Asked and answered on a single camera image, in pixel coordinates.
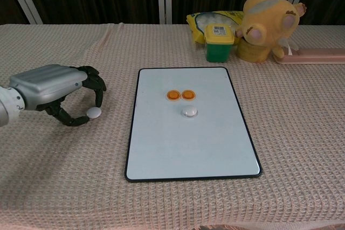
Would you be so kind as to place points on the pink waffle tablecloth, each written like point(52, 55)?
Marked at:
point(67, 173)

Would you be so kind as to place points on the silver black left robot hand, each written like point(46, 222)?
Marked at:
point(45, 82)

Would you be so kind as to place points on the long pink box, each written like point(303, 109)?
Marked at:
point(318, 56)

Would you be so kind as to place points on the white round magnet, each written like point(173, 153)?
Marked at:
point(95, 113)
point(189, 112)

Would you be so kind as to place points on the green container yellow lid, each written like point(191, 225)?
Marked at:
point(218, 52)

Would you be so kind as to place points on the yellow snack bag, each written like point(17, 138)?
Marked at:
point(199, 22)

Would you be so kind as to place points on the black framed whiteboard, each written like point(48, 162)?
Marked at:
point(194, 146)

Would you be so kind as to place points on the orange round magnet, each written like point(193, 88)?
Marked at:
point(173, 95)
point(188, 95)

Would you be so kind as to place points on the yellow plush duck toy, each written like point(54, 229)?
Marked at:
point(269, 14)

